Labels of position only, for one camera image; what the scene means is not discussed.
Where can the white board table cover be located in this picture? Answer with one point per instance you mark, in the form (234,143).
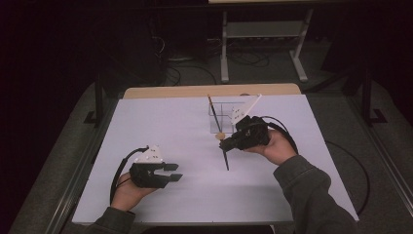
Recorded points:
(195,201)

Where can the wooden table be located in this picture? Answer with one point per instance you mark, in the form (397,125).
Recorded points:
(162,91)

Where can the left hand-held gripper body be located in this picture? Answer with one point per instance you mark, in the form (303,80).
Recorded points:
(146,177)

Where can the black brush with round head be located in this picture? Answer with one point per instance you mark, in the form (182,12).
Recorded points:
(220,136)

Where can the person's right hand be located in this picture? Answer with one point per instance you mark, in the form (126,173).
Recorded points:
(277,149)

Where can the thin black gold-tipped brush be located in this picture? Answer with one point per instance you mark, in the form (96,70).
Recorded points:
(214,113)

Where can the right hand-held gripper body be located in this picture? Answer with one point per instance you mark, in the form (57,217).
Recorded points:
(251,133)

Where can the person's left hand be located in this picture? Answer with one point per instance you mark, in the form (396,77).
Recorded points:
(128,196)

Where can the aluminium frame rail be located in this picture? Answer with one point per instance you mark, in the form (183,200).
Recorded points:
(74,182)
(386,156)

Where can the black metal stand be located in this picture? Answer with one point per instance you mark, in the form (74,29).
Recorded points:
(367,97)
(98,97)

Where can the clear acrylic organizer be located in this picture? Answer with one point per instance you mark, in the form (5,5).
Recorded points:
(224,122)

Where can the white metal desk frame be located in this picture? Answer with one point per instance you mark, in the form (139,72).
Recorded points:
(224,68)

